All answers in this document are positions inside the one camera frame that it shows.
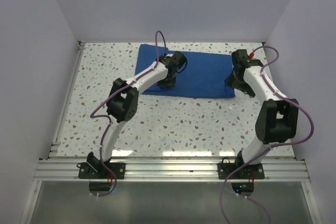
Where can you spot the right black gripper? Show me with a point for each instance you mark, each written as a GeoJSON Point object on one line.
{"type": "Point", "coordinates": [233, 83]}

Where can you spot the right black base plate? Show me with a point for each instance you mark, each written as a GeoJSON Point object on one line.
{"type": "Point", "coordinates": [226, 168]}

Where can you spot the blue surgical cloth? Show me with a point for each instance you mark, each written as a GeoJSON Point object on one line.
{"type": "Point", "coordinates": [204, 77]}

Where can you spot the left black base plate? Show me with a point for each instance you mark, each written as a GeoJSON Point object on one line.
{"type": "Point", "coordinates": [87, 172]}

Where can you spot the aluminium front rail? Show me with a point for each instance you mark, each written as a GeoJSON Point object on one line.
{"type": "Point", "coordinates": [172, 169]}

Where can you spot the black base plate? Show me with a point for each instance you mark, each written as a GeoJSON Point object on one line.
{"type": "Point", "coordinates": [226, 168]}
{"type": "Point", "coordinates": [87, 172]}

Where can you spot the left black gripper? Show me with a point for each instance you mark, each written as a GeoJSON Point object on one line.
{"type": "Point", "coordinates": [170, 83]}

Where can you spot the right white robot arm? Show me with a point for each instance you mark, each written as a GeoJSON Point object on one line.
{"type": "Point", "coordinates": [277, 118]}

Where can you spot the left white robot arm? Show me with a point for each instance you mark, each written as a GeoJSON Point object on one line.
{"type": "Point", "coordinates": [122, 102]}

